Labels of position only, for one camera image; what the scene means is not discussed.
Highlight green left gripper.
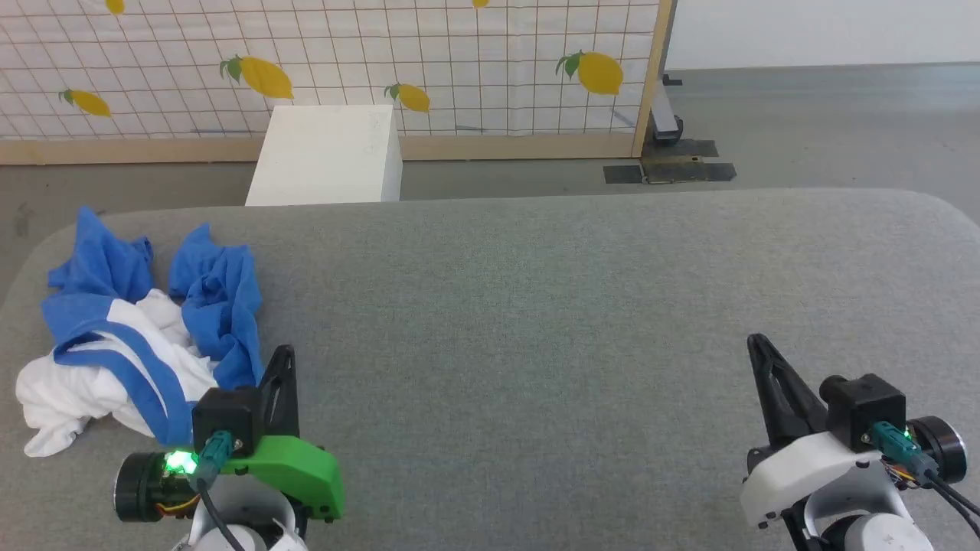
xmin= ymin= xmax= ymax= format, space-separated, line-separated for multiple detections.
xmin=220 ymin=344 xmax=346 ymax=523

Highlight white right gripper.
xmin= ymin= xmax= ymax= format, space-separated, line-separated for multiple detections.
xmin=740 ymin=334 xmax=893 ymax=530

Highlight blue and white long-sleeve shirt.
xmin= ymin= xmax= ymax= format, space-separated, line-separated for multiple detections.
xmin=15 ymin=207 xmax=265 ymax=458

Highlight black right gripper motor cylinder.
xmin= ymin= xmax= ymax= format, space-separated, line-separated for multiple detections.
xmin=907 ymin=416 xmax=968 ymax=484

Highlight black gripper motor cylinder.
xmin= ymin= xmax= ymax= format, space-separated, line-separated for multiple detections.
xmin=114 ymin=452 xmax=197 ymax=524
xmin=907 ymin=416 xmax=968 ymax=484

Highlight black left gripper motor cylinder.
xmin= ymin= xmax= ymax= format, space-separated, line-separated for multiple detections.
xmin=114 ymin=452 xmax=197 ymax=524

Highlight white rectangular box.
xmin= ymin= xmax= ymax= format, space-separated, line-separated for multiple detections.
xmin=245 ymin=105 xmax=403 ymax=207

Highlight dark metal stand foot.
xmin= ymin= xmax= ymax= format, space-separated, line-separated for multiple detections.
xmin=651 ymin=73 xmax=684 ymax=145

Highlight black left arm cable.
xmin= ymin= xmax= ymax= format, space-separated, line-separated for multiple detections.
xmin=191 ymin=431 xmax=247 ymax=551

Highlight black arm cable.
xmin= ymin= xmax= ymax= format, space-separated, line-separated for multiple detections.
xmin=871 ymin=421 xmax=980 ymax=523
xmin=191 ymin=431 xmax=247 ymax=551

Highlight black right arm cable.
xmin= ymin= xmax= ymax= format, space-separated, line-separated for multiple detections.
xmin=871 ymin=421 xmax=980 ymax=523

